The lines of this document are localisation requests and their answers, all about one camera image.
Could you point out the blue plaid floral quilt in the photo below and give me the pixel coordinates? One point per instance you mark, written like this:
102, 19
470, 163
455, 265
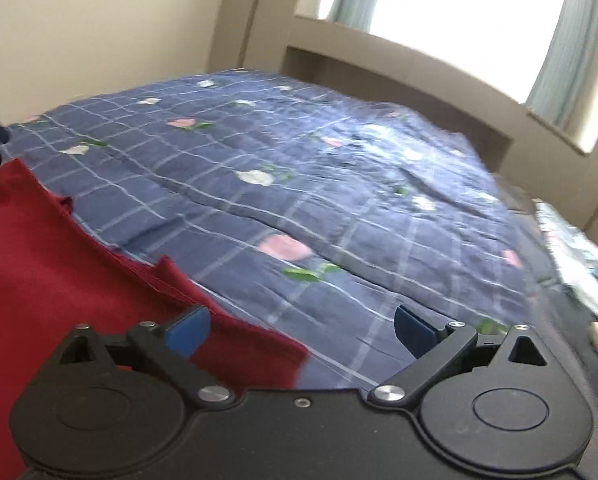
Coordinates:
279, 200

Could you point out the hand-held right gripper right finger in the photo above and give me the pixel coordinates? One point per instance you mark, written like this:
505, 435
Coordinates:
413, 331

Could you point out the light blue printed cloth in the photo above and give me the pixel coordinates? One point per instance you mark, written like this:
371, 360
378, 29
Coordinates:
574, 260

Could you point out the bright window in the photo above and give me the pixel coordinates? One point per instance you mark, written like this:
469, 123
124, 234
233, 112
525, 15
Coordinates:
454, 20

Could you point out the beige window bench cabinet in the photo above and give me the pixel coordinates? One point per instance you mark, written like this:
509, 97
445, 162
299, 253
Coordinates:
404, 60

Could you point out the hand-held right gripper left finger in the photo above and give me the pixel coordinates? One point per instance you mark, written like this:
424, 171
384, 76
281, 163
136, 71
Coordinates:
186, 334

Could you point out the grey quilted bedspread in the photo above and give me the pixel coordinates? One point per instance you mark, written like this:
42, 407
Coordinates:
579, 385

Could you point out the dark red long-sleeved shirt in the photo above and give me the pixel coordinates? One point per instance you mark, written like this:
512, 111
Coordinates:
39, 270

